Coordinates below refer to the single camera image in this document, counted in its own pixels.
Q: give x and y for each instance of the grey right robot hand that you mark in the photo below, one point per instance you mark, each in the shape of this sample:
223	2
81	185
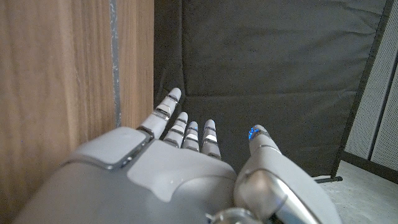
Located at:
140	186

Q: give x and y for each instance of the grey marking tape outline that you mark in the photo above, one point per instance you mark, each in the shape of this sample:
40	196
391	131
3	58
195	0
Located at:
115	62

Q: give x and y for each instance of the black backdrop curtain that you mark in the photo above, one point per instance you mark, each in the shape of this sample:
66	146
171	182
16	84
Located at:
264	62

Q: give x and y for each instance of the white perforated panel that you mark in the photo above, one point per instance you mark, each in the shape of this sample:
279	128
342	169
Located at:
385	124

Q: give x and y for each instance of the black backdrop frame pole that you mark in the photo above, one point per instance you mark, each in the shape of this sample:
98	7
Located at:
360	93

